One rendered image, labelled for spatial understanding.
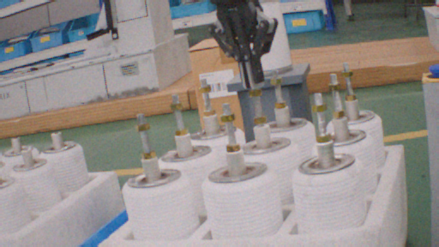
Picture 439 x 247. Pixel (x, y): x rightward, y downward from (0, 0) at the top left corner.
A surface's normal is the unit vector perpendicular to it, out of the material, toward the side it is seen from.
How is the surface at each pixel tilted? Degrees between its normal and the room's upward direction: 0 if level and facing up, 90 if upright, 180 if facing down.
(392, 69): 90
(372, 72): 90
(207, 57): 90
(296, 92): 90
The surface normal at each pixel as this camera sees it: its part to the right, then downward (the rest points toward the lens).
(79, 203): 0.93, -0.10
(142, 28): -0.21, 0.23
